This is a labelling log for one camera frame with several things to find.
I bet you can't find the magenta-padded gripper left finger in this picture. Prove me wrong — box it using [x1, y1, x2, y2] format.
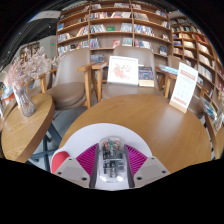
[53, 143, 100, 189]

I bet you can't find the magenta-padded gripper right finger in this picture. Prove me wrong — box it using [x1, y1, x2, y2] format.
[123, 143, 171, 189]

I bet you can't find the transparent computer mouse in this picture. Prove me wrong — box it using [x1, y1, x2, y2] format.
[97, 135, 128, 183]

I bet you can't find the white mouse pad red rest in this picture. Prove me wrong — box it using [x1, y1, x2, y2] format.
[50, 123, 153, 192]

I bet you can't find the glass vase with pink flowers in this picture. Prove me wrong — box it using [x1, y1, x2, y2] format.
[6, 46, 54, 118]

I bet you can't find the white sign on wooden base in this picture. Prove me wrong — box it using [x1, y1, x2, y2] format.
[168, 61, 199, 114]

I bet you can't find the dark cover book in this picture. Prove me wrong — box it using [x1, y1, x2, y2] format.
[138, 65, 155, 88]

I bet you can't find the pale blue book stack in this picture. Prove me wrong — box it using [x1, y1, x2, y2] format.
[159, 64, 179, 76]

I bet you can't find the white framed floral picture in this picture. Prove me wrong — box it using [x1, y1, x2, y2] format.
[106, 55, 139, 86]

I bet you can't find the small distant bookshelf unit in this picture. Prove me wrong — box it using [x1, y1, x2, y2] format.
[19, 41, 40, 63]

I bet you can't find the curved wooden bookshelf unit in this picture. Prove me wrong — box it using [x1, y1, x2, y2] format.
[168, 14, 224, 111]

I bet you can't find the wide wooden bookshelf unit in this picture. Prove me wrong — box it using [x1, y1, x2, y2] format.
[54, 1, 173, 64]

